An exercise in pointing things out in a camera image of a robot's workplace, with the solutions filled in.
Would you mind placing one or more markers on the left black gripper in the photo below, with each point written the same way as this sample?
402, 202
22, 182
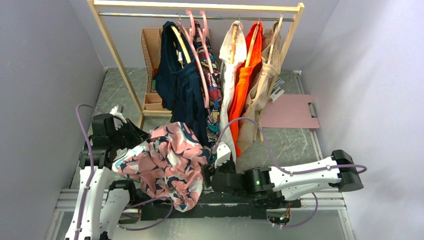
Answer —
138, 135

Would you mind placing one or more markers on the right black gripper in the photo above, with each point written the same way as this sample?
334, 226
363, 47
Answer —
207, 170

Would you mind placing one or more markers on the pink patterned shorts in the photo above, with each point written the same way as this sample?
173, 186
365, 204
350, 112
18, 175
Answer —
170, 166

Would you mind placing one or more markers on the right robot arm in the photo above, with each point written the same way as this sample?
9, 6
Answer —
277, 187

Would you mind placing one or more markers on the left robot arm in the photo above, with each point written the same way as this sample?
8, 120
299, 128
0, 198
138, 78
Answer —
99, 206

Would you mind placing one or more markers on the orange shorts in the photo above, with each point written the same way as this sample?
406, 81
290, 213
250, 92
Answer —
245, 74

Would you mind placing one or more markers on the wooden hanger in beige garment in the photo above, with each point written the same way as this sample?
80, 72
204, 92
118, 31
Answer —
271, 60

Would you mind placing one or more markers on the wooden hanger in orange shorts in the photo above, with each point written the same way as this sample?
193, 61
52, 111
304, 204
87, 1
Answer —
251, 46

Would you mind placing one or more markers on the yellow hanger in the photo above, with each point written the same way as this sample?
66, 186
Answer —
183, 53

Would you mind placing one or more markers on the pink plastic hanger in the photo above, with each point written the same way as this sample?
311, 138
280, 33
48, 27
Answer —
203, 34
189, 35

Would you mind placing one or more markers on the wooden hanger in white garment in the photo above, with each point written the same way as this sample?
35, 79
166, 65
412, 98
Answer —
233, 41

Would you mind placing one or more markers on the navy blue garment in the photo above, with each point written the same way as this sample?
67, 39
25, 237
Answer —
180, 86

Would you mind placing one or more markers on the pink clipboard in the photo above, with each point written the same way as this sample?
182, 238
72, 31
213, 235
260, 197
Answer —
294, 111

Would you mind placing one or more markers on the colourful patterned garment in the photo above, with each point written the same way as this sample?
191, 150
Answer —
214, 87

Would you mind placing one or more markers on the beige garment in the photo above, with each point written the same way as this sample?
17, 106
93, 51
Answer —
248, 130

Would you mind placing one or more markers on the metal hanging rod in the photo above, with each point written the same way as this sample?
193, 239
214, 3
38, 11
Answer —
178, 16

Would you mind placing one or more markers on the white garment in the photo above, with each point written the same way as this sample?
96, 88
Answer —
228, 77

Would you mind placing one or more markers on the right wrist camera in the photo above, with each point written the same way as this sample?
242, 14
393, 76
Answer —
223, 154

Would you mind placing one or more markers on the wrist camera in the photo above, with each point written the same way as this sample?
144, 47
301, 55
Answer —
117, 111
223, 154

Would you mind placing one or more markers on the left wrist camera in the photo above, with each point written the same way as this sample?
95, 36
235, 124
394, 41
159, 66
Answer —
117, 111

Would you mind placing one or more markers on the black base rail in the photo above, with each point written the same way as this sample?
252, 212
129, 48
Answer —
210, 205

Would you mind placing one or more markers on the wooden clothes rack frame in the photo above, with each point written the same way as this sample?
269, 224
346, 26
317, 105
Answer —
291, 14

